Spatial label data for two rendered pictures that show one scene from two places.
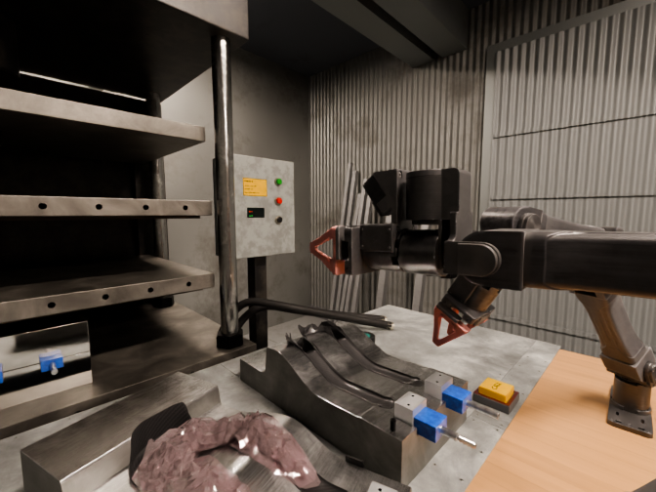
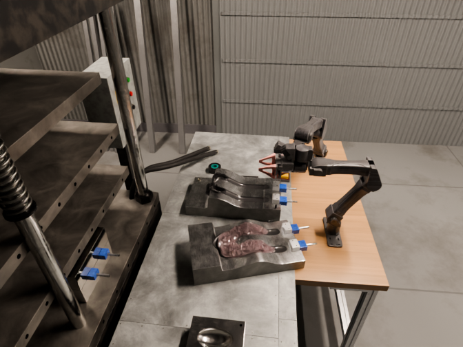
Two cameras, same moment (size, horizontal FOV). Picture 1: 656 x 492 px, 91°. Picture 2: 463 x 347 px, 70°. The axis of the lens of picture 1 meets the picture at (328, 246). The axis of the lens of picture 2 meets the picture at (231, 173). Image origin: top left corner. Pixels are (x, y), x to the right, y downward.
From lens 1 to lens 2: 1.22 m
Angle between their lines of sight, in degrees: 47
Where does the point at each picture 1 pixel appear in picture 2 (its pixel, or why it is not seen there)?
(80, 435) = (201, 257)
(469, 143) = not seen: outside the picture
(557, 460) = (307, 192)
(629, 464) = (322, 184)
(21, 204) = (69, 189)
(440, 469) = (283, 210)
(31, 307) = (87, 235)
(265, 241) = not seen: hidden behind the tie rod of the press
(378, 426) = (271, 208)
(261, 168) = not seen: hidden behind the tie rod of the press
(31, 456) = (200, 268)
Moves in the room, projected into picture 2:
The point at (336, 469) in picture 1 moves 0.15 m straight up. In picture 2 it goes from (267, 225) to (269, 202)
